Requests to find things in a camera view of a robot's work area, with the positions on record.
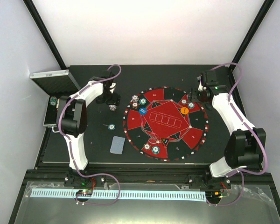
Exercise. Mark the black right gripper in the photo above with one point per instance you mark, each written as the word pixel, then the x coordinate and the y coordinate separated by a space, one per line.
pixel 194 96

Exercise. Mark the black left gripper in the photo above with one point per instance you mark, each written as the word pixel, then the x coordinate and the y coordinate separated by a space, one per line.
pixel 115 100

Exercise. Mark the white blue chip stack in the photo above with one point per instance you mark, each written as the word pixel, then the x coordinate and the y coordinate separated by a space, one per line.
pixel 112 107

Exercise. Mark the green blue chip seat two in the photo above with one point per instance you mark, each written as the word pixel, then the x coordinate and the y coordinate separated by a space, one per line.
pixel 191 105

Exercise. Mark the yellow big blind button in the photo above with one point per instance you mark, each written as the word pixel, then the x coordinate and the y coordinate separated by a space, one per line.
pixel 184 110

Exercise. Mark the green blue chip stack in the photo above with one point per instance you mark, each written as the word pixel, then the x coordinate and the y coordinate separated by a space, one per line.
pixel 111 127

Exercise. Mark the blue small blind button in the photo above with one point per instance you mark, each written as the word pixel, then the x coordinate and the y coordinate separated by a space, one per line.
pixel 143 111

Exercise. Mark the blue playing card deck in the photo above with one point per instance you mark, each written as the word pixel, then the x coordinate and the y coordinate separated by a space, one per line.
pixel 117 145

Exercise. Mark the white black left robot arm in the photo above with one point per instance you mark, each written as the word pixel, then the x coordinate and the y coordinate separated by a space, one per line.
pixel 72 116

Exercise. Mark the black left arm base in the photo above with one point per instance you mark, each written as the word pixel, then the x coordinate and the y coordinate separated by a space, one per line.
pixel 73 179

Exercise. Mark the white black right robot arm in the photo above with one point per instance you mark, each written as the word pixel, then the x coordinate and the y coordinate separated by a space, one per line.
pixel 245 149

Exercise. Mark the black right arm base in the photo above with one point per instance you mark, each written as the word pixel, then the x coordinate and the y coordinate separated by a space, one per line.
pixel 200 181

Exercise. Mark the round red black poker mat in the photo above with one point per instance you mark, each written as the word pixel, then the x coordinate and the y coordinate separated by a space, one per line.
pixel 180 135

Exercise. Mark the aluminium poker case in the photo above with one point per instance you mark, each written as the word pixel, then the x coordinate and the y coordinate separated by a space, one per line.
pixel 55 83

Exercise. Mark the green chips in case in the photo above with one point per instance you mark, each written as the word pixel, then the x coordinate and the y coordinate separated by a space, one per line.
pixel 53 101

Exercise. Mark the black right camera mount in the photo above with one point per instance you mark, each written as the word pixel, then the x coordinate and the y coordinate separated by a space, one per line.
pixel 207 79

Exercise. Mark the white slotted cable duct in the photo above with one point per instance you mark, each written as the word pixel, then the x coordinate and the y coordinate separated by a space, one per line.
pixel 122 194

